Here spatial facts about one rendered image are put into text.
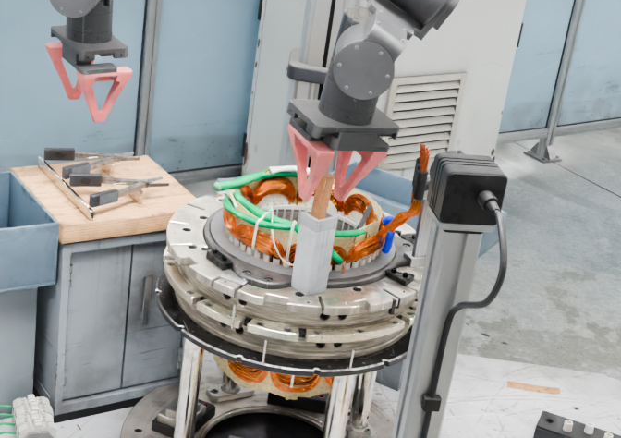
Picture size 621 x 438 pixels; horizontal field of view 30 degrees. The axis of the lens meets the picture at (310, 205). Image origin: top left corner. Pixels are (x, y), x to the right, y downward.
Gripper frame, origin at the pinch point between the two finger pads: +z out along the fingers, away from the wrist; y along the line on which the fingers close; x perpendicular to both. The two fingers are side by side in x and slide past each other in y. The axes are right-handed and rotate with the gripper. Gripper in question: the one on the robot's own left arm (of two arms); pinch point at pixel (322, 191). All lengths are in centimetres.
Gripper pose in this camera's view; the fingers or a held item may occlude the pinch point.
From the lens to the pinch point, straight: 121.9
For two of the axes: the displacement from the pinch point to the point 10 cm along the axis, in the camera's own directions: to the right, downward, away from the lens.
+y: 8.5, -0.2, 5.3
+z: -2.4, 8.7, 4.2
